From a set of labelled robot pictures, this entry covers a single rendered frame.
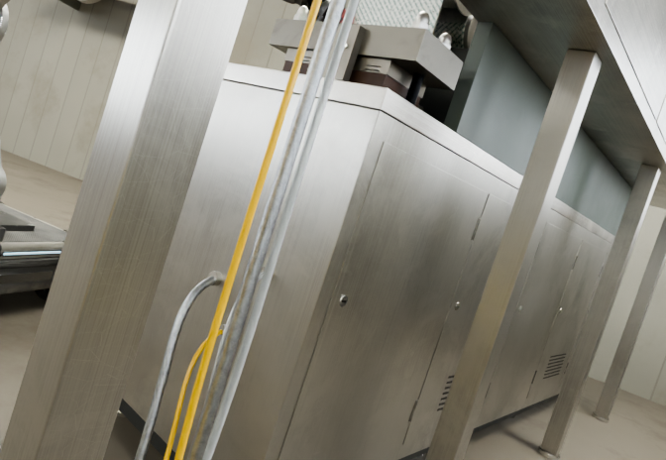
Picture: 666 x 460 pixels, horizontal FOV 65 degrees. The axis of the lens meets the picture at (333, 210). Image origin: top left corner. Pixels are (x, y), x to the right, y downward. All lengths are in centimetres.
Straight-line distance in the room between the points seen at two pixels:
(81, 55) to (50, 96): 53
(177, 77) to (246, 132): 70
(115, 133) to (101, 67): 522
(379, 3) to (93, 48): 463
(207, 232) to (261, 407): 38
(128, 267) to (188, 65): 16
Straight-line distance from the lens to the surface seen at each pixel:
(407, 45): 101
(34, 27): 636
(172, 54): 43
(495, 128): 130
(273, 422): 100
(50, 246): 197
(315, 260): 93
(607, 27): 116
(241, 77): 118
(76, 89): 579
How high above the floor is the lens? 72
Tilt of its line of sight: 3 degrees down
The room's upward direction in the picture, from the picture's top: 18 degrees clockwise
